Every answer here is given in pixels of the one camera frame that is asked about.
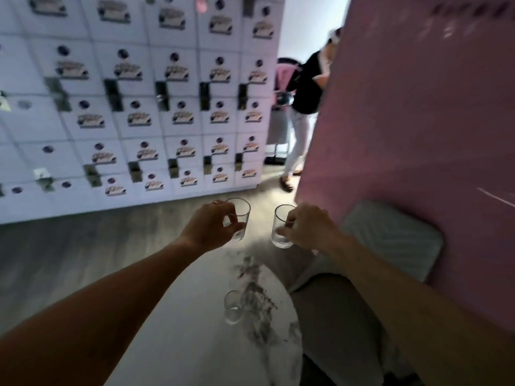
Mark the person's right hand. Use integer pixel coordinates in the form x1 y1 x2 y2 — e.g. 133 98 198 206
277 203 345 254

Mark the person's left hand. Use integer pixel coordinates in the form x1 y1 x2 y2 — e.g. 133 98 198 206
176 200 246 254

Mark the clear drinking glass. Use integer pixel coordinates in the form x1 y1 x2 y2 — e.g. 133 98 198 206
223 197 251 242
223 289 246 325
271 204 298 249

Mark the person's left forearm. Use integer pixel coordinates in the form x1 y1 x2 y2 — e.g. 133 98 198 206
0 236 202 386

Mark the person's right forearm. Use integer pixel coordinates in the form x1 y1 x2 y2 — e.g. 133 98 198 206
322 233 515 386

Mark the grey ribbed cushion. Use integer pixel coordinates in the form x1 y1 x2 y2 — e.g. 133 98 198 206
337 201 445 283

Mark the beige upholstered seat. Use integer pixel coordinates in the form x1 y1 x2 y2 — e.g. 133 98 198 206
288 253 415 386

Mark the wall of white lockers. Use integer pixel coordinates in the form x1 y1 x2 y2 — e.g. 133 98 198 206
0 0 287 225

